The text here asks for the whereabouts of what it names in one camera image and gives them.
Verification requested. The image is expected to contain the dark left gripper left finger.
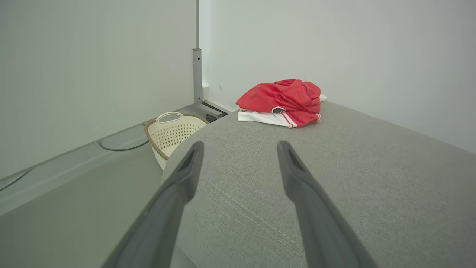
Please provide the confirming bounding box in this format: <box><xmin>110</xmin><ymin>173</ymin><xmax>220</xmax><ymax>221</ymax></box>
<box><xmin>102</xmin><ymin>141</ymin><xmax>205</xmax><ymax>268</ymax></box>

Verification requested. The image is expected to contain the pile of red white garments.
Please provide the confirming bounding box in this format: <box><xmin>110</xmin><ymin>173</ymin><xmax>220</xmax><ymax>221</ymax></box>
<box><xmin>236</xmin><ymin>79</ymin><xmax>328</xmax><ymax>128</ymax></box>

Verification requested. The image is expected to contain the grey metal stand post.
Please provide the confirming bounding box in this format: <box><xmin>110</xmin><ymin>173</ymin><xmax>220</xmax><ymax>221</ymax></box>
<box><xmin>192</xmin><ymin>0</ymin><xmax>232</xmax><ymax>122</ymax></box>

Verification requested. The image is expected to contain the grey fabric sofa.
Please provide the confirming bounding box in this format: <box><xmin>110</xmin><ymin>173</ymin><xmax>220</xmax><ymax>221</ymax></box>
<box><xmin>161</xmin><ymin>100</ymin><xmax>476</xmax><ymax>268</ymax></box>

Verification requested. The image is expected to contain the dark cable on floor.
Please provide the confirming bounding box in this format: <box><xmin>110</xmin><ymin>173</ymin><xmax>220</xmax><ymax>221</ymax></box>
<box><xmin>96</xmin><ymin>124</ymin><xmax>150</xmax><ymax>152</ymax></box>

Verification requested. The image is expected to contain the cream plastic laundry basket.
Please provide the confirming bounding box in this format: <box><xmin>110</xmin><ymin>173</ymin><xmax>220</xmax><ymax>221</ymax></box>
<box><xmin>144</xmin><ymin>111</ymin><xmax>210</xmax><ymax>171</ymax></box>

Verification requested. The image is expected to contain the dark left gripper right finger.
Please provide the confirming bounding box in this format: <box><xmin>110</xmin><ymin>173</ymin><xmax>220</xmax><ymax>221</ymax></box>
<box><xmin>277</xmin><ymin>140</ymin><xmax>379</xmax><ymax>268</ymax></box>

